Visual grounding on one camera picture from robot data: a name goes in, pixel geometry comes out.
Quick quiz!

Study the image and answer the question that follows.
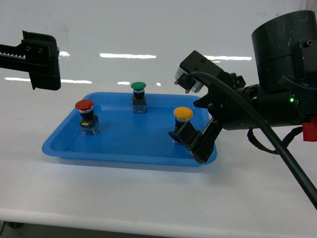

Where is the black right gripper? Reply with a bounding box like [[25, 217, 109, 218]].
[[168, 85, 302, 164]]

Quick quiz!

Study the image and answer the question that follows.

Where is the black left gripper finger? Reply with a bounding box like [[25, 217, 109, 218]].
[[0, 31, 61, 90]]

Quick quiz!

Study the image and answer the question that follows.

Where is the yellow push button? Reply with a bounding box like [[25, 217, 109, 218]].
[[173, 107, 194, 131]]

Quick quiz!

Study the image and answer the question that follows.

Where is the red push button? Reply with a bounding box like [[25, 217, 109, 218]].
[[75, 99, 100, 135]]

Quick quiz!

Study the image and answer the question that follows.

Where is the white glossy back panel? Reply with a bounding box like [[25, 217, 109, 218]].
[[0, 0, 308, 94]]

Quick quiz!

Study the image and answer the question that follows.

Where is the green push button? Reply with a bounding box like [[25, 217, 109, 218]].
[[131, 81, 147, 114]]

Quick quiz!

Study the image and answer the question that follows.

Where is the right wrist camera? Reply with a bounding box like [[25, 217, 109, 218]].
[[174, 50, 246, 95]]

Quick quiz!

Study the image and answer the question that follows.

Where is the black right cable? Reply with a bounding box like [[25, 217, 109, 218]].
[[187, 71, 317, 210]]

